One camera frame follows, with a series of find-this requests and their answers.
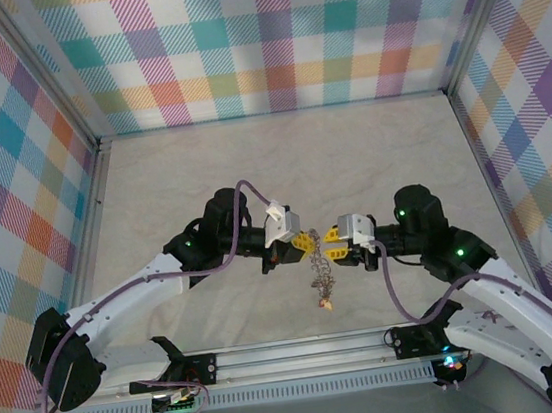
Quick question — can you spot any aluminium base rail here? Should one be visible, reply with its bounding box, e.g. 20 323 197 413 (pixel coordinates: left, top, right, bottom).
93 318 458 409

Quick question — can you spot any slotted grey cable duct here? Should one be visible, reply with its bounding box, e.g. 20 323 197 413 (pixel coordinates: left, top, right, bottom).
58 365 440 413

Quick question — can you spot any aluminium frame floor rail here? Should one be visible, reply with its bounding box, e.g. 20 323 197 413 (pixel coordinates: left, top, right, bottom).
0 138 146 413
100 89 450 142
445 80 552 344

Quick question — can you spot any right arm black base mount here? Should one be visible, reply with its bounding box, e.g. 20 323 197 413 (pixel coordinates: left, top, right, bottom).
390 321 444 362

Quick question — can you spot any green circuit board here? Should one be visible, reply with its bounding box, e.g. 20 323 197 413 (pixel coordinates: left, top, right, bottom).
150 389 202 413

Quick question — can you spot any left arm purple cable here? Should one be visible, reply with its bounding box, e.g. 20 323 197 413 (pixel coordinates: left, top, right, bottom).
16 175 299 413

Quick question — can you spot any thin wire bundle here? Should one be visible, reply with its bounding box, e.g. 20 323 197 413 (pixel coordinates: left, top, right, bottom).
148 373 213 413

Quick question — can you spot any lit LED controller board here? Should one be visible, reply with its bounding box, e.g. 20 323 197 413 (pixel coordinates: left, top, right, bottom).
432 351 472 379

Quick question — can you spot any aluminium frame post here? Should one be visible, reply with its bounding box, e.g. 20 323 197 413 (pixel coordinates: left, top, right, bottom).
434 0 535 99
0 0 106 158

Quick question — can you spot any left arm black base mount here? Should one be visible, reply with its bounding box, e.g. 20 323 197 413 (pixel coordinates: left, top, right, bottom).
176 352 222 389

